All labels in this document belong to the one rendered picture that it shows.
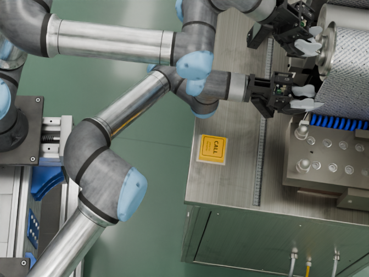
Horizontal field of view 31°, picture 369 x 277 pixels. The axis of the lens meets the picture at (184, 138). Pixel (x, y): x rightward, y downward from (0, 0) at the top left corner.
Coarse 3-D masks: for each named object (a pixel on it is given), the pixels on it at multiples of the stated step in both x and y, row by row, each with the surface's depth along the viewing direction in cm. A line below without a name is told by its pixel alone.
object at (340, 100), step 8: (320, 88) 166; (328, 88) 166; (336, 88) 165; (344, 88) 164; (352, 88) 164; (360, 88) 163; (320, 96) 170; (328, 96) 169; (336, 96) 169; (344, 96) 168; (352, 96) 168; (360, 96) 167; (368, 96) 167; (328, 104) 174; (336, 104) 173; (344, 104) 172; (352, 104) 172; (360, 104) 171; (368, 104) 171; (312, 112) 179; (320, 112) 178; (328, 112) 178; (336, 112) 177; (344, 112) 176; (352, 112) 176; (360, 112) 175; (368, 112) 175; (368, 120) 179
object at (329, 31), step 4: (328, 28) 159; (328, 32) 159; (332, 32) 157; (328, 36) 158; (332, 36) 156; (328, 40) 157; (332, 40) 156; (328, 44) 157; (332, 44) 156; (328, 48) 156; (328, 52) 156; (328, 56) 156; (328, 60) 156; (324, 64) 159; (320, 68) 163; (324, 68) 158; (320, 72) 162; (324, 72) 159
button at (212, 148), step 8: (208, 136) 186; (216, 136) 186; (200, 144) 186; (208, 144) 185; (216, 144) 185; (224, 144) 186; (200, 152) 184; (208, 152) 184; (216, 152) 184; (224, 152) 185; (208, 160) 186; (216, 160) 185
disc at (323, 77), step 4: (332, 24) 159; (332, 28) 158; (336, 28) 156; (336, 32) 155; (336, 36) 154; (336, 40) 154; (332, 48) 155; (332, 52) 154; (332, 56) 154; (332, 60) 155; (328, 64) 157; (328, 68) 156; (328, 72) 156; (320, 76) 165; (324, 76) 160; (324, 80) 160
